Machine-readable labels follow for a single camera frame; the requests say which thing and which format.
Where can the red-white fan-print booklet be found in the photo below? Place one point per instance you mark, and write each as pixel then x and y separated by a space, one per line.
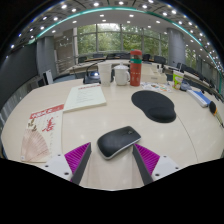
pixel 43 133

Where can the green-white paper cup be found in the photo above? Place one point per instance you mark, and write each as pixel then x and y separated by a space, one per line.
pixel 177 80

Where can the grey boxy monitor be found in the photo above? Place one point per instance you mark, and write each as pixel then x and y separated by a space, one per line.
pixel 38 82

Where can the black-yellow handheld microphone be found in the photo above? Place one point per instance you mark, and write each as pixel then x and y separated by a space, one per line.
pixel 213 108

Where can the blue-white book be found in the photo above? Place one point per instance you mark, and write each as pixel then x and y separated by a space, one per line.
pixel 199 97

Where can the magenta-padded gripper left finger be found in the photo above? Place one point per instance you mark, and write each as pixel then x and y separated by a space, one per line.
pixel 76 158

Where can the dark office chairs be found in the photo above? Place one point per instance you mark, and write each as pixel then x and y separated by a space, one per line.
pixel 156 59

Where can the white lidded mug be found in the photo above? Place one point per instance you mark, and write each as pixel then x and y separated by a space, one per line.
pixel 120 76

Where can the white document, red header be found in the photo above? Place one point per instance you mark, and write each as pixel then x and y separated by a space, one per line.
pixel 85 96

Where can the long curved conference desk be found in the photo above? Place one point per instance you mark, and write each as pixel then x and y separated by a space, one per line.
pixel 83 66

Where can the ceiling lights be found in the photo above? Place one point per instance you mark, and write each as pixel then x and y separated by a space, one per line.
pixel 100 15

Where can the white paper cup stack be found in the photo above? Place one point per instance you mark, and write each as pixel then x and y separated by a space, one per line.
pixel 104 75

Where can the red thermos bottle, green band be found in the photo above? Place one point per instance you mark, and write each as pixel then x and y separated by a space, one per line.
pixel 135 71

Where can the black computer mouse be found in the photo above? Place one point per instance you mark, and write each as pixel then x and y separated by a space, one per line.
pixel 116 141

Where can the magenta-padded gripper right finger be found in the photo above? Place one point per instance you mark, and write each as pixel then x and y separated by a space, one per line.
pixel 148 159

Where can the black mouse pad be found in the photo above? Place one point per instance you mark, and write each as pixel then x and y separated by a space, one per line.
pixel 151 103

